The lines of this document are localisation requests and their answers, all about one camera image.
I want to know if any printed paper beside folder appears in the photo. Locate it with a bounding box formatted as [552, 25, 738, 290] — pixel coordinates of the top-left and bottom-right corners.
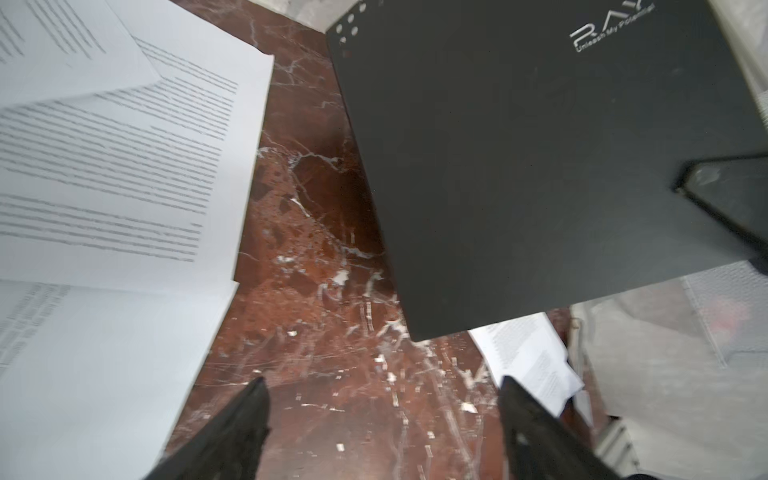
[1, 1, 274, 293]

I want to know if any printed paper stack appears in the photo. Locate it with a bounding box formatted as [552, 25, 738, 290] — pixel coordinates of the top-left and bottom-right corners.
[469, 313, 584, 417]

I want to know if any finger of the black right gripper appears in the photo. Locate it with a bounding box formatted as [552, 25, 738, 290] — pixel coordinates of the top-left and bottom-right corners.
[676, 155, 767, 255]

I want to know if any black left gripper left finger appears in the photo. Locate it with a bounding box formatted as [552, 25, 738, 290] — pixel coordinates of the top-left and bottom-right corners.
[146, 378, 270, 480]

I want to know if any black file folder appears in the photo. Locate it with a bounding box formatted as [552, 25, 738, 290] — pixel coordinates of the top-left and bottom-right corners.
[326, 1, 767, 341]

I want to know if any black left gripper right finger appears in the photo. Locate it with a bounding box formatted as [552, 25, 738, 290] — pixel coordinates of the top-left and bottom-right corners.
[499, 376, 620, 480]

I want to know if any printed paper far left corner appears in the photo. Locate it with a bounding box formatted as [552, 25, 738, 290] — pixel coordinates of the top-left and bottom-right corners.
[1, 0, 160, 109]

